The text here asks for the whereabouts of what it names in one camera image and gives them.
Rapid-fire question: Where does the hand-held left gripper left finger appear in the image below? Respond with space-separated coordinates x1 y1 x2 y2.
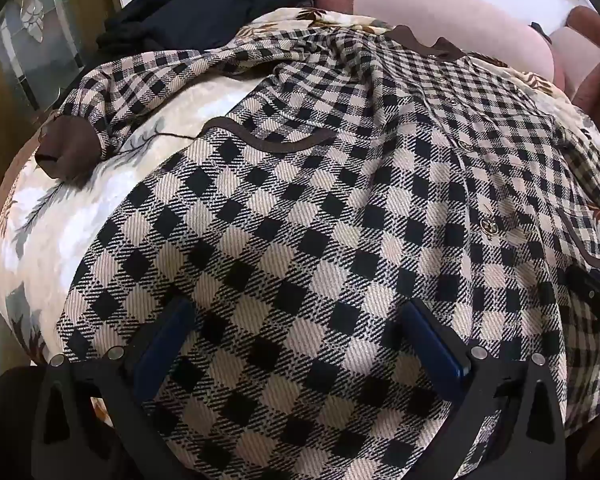
31 294 201 480

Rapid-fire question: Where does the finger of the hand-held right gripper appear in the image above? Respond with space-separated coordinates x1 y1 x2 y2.
566 264 600 322

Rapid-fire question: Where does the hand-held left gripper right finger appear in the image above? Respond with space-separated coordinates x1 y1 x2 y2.
401 299 567 480

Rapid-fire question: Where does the black beige checked coat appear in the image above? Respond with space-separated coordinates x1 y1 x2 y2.
37 25 600 480

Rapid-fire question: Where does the cream leaf-print blanket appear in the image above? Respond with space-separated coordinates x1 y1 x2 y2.
0 6 600 411

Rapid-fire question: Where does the pink sofa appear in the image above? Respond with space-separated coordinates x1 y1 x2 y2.
314 0 600 111

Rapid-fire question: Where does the glass panelled wooden door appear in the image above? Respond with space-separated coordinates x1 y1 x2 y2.
0 0 127 113

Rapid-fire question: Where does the black garment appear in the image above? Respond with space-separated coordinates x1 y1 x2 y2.
97 0 339 54

